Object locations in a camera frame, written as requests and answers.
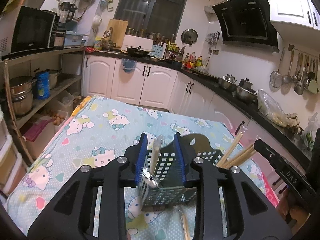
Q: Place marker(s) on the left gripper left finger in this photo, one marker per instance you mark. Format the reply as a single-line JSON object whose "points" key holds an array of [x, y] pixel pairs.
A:
{"points": [[70, 213]]}

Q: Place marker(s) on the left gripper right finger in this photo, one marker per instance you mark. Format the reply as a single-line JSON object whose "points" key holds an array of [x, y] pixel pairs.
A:
{"points": [[228, 204]]}

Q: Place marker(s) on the chopstick pair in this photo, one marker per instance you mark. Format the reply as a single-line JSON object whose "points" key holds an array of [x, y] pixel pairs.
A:
{"points": [[157, 144], [184, 225], [233, 158]]}

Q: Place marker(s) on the dark kitchen window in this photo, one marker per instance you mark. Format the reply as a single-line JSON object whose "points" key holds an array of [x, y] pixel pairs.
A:
{"points": [[152, 16]]}

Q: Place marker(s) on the right hand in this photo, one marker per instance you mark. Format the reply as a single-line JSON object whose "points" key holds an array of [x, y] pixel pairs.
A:
{"points": [[298, 213]]}

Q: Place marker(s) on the black countertop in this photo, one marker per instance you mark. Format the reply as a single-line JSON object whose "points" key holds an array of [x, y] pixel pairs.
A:
{"points": [[225, 84]]}

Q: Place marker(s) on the plastic drawer tower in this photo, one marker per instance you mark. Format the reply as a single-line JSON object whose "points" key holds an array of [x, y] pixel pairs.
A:
{"points": [[12, 165]]}

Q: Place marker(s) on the plastic bag of food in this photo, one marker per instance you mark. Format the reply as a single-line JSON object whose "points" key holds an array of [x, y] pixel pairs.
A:
{"points": [[270, 109]]}

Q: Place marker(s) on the green plastic utensil caddy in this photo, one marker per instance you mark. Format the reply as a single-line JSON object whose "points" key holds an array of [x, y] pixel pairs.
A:
{"points": [[173, 180]]}

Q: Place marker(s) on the hello kitty tablecloth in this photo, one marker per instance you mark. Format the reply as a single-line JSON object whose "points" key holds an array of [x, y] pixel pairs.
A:
{"points": [[98, 131]]}

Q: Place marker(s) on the hanging ladle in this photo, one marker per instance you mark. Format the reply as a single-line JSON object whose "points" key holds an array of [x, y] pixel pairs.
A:
{"points": [[286, 79]]}

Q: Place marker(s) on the hanging strainer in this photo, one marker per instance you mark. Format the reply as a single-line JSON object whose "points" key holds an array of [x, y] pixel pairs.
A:
{"points": [[276, 76]]}

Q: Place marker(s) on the steel pot on counter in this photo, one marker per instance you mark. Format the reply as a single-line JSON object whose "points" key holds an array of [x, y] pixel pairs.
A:
{"points": [[243, 90]]}

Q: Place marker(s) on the wooden shelf rack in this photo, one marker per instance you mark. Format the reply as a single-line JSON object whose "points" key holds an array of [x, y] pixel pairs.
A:
{"points": [[18, 121]]}

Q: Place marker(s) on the stacked steel pots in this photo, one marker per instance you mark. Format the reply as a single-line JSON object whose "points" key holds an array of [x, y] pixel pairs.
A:
{"points": [[21, 89]]}

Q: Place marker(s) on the blue canister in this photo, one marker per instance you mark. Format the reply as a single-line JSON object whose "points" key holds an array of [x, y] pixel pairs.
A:
{"points": [[42, 85]]}

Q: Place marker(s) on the white lower cabinets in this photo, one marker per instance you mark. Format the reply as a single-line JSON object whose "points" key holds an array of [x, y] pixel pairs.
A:
{"points": [[175, 92]]}

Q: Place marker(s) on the oil bottles group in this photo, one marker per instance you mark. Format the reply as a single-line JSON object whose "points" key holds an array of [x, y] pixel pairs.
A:
{"points": [[192, 61]]}

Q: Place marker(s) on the black range hood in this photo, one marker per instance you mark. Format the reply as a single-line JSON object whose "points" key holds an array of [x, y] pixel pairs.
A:
{"points": [[247, 23]]}

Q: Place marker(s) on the black wok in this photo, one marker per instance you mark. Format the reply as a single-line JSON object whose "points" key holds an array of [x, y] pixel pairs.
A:
{"points": [[138, 52]]}

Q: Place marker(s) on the white upper cabinet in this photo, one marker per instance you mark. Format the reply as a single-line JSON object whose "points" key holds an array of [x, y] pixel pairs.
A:
{"points": [[294, 19]]}

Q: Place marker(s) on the hanging pot lid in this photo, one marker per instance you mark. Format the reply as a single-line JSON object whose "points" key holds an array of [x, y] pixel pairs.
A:
{"points": [[189, 36]]}

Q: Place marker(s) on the blue knife block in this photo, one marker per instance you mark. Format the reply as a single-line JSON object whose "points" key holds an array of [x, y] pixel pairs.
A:
{"points": [[157, 51]]}

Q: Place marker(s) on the black microwave oven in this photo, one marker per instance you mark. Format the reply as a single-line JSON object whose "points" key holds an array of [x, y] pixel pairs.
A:
{"points": [[26, 29]]}

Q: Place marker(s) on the wooden cutting board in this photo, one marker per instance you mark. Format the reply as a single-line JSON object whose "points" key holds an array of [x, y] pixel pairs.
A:
{"points": [[119, 28]]}

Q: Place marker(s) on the blender jug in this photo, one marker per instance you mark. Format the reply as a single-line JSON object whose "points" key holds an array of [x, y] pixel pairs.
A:
{"points": [[66, 12]]}

